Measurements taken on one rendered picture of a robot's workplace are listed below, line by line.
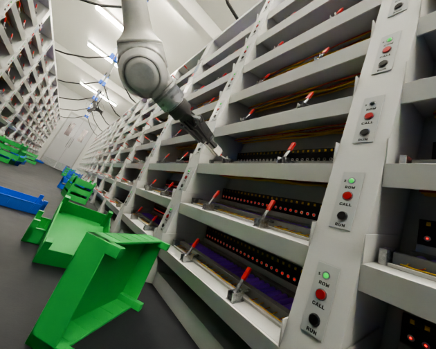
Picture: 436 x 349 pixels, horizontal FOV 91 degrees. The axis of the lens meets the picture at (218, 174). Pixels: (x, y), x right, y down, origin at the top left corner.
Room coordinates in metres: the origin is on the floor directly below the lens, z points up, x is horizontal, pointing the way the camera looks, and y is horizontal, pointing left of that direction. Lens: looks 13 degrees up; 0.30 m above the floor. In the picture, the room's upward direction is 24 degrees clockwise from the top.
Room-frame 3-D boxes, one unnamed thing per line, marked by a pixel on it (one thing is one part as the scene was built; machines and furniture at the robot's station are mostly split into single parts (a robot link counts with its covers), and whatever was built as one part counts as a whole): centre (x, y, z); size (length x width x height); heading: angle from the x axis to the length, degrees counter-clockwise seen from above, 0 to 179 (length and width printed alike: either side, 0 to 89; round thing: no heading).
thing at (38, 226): (1.00, 0.47, 0.04); 0.30 x 0.20 x 0.08; 124
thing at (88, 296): (0.58, 0.12, 0.10); 0.30 x 0.08 x 0.20; 168
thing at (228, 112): (1.04, 0.05, 0.88); 0.20 x 0.09 x 1.76; 124
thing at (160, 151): (1.62, 0.43, 0.88); 0.20 x 0.09 x 1.76; 124
